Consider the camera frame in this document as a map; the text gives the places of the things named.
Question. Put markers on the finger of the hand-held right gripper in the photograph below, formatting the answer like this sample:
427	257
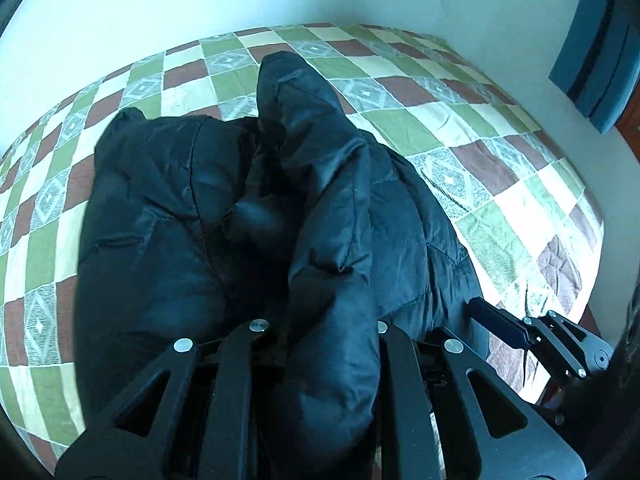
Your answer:
500	322

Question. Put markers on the blue striped cloth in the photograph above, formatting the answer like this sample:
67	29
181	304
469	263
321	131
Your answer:
595	55

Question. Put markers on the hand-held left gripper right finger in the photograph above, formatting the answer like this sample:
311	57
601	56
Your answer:
397	360

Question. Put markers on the brown wooden furniture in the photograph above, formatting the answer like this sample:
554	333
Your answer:
631	130

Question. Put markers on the checkered bed sheet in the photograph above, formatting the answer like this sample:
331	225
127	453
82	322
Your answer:
450	125

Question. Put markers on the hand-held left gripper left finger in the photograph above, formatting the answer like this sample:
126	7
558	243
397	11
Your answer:
245	360

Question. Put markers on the black puffer jacket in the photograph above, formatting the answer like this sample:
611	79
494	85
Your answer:
175	210

